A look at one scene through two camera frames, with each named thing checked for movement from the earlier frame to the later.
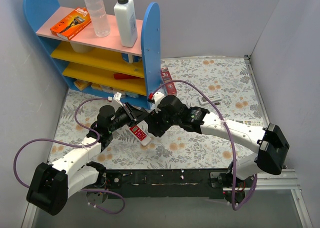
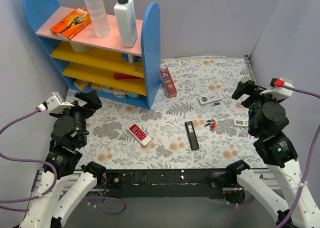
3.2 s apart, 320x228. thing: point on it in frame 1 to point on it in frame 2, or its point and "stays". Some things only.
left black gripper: x=130 y=111 to x=88 y=102
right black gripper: x=155 y=123 to x=246 y=90
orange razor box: x=76 y=20 stays
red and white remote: x=141 y=136 stays
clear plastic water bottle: x=94 y=0 stays
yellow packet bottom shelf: x=81 y=84 stays
